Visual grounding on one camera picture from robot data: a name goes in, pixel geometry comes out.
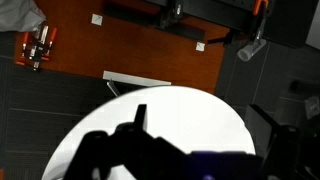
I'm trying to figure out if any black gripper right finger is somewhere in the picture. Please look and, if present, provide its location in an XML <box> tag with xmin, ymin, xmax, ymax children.
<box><xmin>246</xmin><ymin>104</ymin><xmax>303</xmax><ymax>180</ymax></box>

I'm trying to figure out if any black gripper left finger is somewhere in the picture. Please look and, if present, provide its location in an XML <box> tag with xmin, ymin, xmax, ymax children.
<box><xmin>65</xmin><ymin>104</ymin><xmax>189</xmax><ymax>180</ymax></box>

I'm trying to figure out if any white table base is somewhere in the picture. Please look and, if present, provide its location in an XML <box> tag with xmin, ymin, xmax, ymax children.
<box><xmin>102</xmin><ymin>70</ymin><xmax>172</xmax><ymax>98</ymax></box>

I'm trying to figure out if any clear plastic cup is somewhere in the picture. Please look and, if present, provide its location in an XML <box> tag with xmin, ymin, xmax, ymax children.
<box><xmin>237</xmin><ymin>37</ymin><xmax>268</xmax><ymax>63</ymax></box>

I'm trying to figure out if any small white paper tag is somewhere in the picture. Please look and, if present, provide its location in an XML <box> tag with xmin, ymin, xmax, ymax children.
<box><xmin>195</xmin><ymin>41</ymin><xmax>206</xmax><ymax>53</ymax></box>
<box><xmin>91</xmin><ymin>13</ymin><xmax>104</xmax><ymax>26</ymax></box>

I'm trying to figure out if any red and black clamp tool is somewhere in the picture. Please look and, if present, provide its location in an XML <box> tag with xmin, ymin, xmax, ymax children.
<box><xmin>14</xmin><ymin>22</ymin><xmax>59</xmax><ymax>72</ymax></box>

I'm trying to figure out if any black stand with orange clamp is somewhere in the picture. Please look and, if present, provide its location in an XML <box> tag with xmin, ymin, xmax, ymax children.
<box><xmin>207</xmin><ymin>0</ymin><xmax>273</xmax><ymax>46</ymax></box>

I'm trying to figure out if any white cloth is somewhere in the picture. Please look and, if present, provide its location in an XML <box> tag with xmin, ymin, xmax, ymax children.
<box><xmin>0</xmin><ymin>0</ymin><xmax>47</xmax><ymax>33</ymax></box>

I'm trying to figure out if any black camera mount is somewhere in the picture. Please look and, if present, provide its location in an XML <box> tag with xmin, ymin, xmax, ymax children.
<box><xmin>157</xmin><ymin>0</ymin><xmax>185</xmax><ymax>29</ymax></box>

